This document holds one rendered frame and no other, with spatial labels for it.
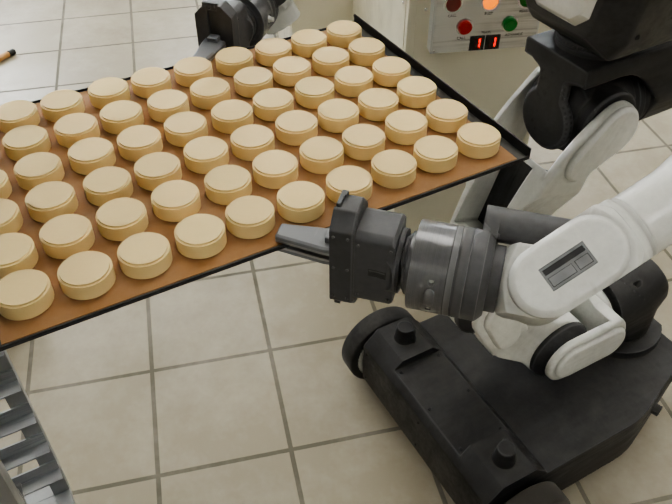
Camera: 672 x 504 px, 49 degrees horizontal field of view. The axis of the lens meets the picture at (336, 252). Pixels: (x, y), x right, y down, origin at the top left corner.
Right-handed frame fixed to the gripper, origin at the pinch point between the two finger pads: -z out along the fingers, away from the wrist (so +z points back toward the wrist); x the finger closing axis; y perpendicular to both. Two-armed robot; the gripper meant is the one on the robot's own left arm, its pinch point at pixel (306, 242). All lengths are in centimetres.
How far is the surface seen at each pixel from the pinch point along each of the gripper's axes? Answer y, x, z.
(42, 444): -5, -66, -53
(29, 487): -1, -75, -56
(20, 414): -4, -56, -54
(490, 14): -101, -19, 8
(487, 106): -105, -44, 11
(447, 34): -97, -23, 0
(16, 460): -1, -66, -56
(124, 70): -182, -97, -138
